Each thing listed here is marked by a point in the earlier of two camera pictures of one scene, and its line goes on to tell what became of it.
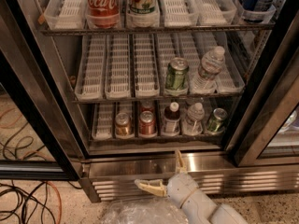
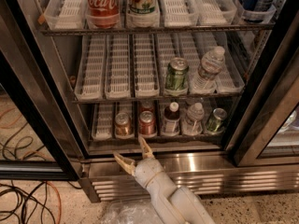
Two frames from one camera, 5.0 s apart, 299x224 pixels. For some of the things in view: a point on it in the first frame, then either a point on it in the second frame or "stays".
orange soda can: x=122 y=124 stays
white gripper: x=181 y=186 → x=149 y=171
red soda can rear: x=147 y=105 stays
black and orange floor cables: x=25 y=203 stays
